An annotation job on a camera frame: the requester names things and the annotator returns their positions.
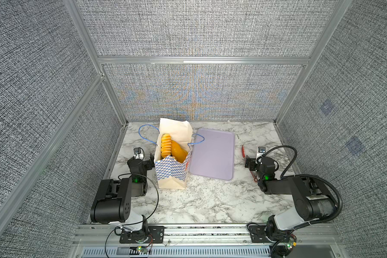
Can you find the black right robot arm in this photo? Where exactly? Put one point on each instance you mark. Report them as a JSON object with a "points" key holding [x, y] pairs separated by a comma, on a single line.
{"points": [[315, 200]]}

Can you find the long baguette loaf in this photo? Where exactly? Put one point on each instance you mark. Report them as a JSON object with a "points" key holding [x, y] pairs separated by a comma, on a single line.
{"points": [[178, 152]]}

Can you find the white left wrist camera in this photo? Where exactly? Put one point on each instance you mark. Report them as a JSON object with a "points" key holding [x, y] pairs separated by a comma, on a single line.
{"points": [[138, 153]]}

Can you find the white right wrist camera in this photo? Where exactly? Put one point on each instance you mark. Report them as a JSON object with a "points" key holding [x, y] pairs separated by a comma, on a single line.
{"points": [[260, 151]]}

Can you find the lilac plastic tray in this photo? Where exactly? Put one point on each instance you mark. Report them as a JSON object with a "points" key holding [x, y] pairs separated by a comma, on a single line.
{"points": [[213, 154]]}

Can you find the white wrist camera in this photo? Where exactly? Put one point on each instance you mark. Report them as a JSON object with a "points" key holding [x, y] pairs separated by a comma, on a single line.
{"points": [[260, 151], [138, 153]]}

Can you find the aluminium enclosure frame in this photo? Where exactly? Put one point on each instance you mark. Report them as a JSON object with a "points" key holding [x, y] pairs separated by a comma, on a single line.
{"points": [[76, 75]]}

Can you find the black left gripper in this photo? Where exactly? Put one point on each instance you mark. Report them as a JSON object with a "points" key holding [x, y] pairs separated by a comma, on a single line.
{"points": [[147, 163]]}

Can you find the blue checkered paper bag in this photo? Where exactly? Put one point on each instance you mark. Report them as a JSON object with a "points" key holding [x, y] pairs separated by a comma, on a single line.
{"points": [[169, 172]]}

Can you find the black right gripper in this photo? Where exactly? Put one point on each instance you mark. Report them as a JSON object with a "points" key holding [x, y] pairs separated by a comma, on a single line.
{"points": [[253, 162]]}

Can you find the ridged spiral bread roll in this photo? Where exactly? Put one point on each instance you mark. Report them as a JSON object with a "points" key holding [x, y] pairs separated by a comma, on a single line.
{"points": [[166, 145]]}

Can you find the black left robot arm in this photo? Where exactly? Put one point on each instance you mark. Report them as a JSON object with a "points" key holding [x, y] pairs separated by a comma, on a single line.
{"points": [[112, 203]]}

